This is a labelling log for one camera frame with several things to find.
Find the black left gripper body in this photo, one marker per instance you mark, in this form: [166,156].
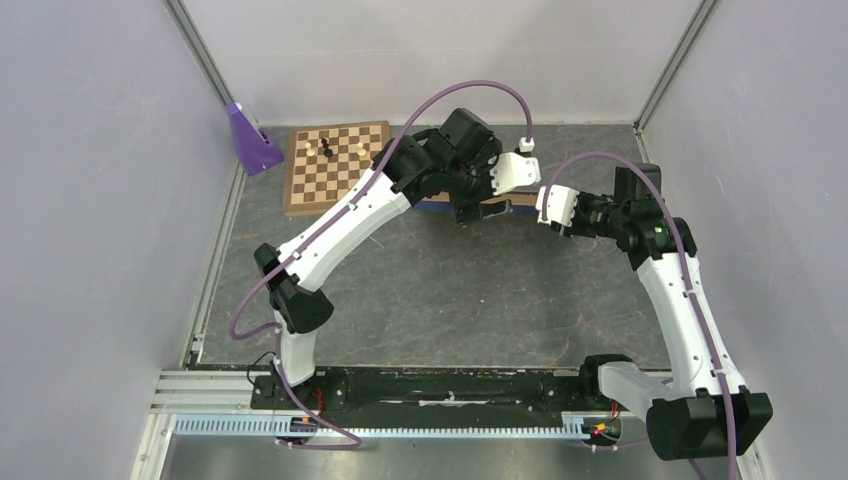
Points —
[470,185]

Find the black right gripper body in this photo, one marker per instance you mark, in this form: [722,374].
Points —
[595,215]

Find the wooden picture frame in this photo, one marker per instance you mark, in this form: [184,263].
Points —
[522,202]

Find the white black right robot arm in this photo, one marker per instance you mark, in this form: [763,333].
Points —
[707,409]

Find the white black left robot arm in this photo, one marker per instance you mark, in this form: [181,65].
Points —
[455,158]

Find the black chess piece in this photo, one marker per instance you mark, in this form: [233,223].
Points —
[326,149]

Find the wooden chessboard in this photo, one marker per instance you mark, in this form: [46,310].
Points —
[314,184]

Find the purple wedge stand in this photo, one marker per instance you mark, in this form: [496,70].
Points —
[255,150]

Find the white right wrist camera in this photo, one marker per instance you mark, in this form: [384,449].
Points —
[556,208]

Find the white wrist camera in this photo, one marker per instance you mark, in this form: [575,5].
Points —
[556,208]
[515,169]

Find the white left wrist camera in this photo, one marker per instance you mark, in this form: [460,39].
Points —
[515,169]

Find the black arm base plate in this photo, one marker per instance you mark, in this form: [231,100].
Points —
[348,389]

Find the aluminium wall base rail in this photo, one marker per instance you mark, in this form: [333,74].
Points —
[200,313]

